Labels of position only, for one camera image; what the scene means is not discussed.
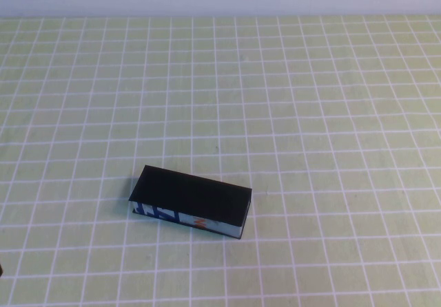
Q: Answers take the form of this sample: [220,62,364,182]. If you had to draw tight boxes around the green white grid tablecloth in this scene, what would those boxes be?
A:
[0,14,441,307]

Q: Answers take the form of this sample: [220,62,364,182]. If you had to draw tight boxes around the black printed glasses case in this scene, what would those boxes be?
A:
[127,165,254,241]

